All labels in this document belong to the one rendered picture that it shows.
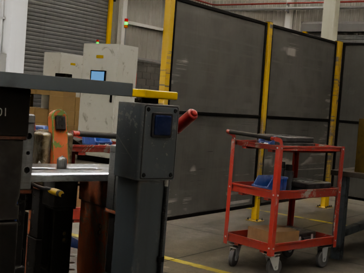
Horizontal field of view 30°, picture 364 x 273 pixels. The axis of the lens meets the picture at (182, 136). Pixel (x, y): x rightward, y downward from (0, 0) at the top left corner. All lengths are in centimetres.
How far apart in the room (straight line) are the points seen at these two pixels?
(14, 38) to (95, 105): 649
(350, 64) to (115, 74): 442
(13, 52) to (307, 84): 371
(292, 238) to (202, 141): 153
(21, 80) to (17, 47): 436
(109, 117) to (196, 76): 562
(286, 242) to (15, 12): 255
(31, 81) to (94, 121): 1074
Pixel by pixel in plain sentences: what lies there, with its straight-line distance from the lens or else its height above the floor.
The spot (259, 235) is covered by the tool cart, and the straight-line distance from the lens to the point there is 482.
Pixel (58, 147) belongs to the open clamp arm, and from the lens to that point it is 146.
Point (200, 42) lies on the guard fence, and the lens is 589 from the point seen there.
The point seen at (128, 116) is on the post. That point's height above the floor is 112.
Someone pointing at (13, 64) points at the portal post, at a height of 132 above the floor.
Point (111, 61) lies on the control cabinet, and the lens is 1139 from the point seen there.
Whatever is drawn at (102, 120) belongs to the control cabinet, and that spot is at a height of 72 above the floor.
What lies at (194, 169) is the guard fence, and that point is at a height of 56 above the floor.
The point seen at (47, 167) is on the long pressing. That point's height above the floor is 100.
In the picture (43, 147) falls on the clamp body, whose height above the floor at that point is 103.
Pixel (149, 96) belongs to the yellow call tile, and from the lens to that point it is 98.
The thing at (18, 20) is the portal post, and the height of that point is 164.
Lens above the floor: 115
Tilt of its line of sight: 3 degrees down
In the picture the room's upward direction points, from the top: 4 degrees clockwise
